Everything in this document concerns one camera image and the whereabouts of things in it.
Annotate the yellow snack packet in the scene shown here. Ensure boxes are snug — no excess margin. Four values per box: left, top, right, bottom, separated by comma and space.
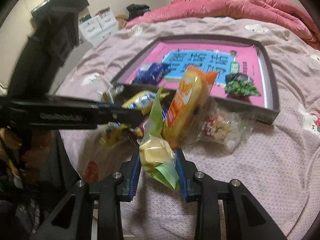
99, 90, 156, 147

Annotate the blue cookie packet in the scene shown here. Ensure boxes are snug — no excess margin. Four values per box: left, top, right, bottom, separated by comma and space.
131, 62, 170, 85

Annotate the green pastry packet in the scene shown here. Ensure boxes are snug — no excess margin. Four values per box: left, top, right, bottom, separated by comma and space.
139, 87, 179, 190

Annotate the orange yellow snack bag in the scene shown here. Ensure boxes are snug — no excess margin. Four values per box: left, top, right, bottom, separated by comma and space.
162, 66, 218, 149

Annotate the clear bag round pastry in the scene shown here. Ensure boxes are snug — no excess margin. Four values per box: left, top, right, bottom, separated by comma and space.
186, 100, 254, 152

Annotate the operator left hand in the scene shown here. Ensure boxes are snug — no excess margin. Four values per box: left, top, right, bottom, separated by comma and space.
1, 128, 54, 182

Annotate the pink quilted bedspread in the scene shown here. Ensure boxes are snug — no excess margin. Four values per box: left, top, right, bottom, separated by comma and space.
56, 17, 319, 239

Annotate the white drawer cabinet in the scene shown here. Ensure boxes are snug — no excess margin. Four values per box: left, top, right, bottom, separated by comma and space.
79, 10, 119, 47

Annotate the pile of dark clothes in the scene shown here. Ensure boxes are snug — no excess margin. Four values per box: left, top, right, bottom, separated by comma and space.
126, 4, 150, 21

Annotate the dark shallow tray box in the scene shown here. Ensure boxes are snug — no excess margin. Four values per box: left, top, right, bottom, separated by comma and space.
112, 35, 280, 125

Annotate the green peas snack bag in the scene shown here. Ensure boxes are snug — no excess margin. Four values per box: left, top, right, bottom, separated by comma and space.
225, 73, 261, 96

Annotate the pink rolled duvet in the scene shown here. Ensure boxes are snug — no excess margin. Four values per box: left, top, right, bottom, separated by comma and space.
125, 0, 319, 49

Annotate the black wall television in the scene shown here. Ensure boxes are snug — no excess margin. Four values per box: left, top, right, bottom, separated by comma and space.
30, 0, 89, 28

